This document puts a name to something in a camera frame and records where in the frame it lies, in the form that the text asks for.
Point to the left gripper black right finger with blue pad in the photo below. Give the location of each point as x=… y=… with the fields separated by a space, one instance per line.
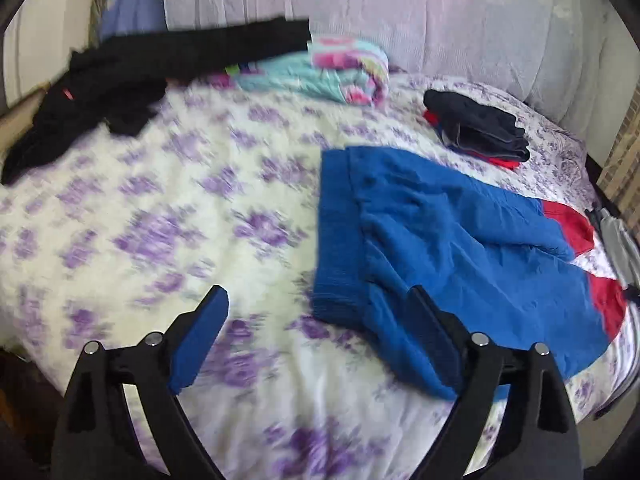
x=537 y=438

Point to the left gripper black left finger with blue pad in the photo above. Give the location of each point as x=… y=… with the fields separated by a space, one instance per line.
x=95 y=437

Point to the blue and red pants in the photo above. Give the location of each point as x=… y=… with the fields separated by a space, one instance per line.
x=502 y=263

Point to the black clothing pile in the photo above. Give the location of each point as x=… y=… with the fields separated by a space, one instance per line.
x=119 y=82

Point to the purple floral bed sheet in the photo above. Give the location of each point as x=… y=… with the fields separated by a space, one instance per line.
x=119 y=236

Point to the grey garment at bed edge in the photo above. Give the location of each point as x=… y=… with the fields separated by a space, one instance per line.
x=620 y=248

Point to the beige brick pattern curtain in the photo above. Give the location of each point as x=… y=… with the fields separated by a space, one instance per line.
x=620 y=177

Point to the folded dark navy pants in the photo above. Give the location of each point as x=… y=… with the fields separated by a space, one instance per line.
x=476 y=127

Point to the folded red garment under navy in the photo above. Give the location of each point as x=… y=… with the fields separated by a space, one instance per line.
x=499 y=162

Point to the floral turquoise pink folded quilt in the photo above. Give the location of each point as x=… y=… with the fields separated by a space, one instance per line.
x=342 y=69

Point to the blue patterned fabric behind headboard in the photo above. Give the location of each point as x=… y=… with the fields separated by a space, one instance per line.
x=126 y=17

